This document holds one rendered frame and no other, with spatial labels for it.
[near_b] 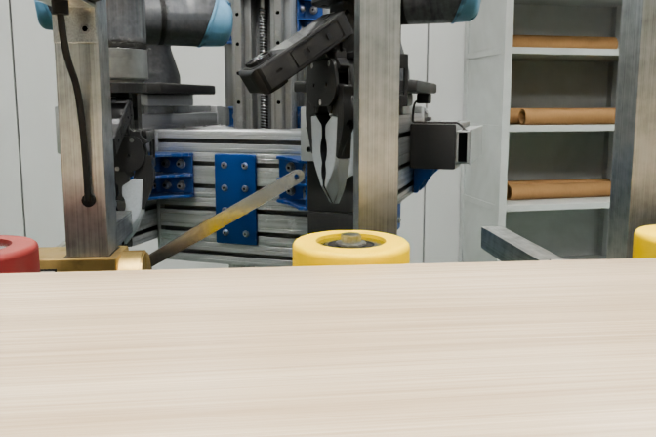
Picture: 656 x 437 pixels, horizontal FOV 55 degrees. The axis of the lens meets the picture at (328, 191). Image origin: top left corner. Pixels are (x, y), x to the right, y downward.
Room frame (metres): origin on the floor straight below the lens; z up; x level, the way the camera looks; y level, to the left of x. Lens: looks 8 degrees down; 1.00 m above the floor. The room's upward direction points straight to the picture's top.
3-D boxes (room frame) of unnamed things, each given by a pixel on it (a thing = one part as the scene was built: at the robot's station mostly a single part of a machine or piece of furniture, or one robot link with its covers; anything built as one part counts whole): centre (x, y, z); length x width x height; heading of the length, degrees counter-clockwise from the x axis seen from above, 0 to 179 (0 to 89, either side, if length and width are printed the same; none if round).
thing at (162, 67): (1.37, 0.39, 1.09); 0.15 x 0.15 x 0.10
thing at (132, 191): (0.85, 0.26, 0.86); 0.06 x 0.03 x 0.09; 5
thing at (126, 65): (0.85, 0.28, 1.05); 0.08 x 0.08 x 0.05
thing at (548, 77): (3.28, -1.20, 0.78); 0.90 x 0.45 x 1.55; 102
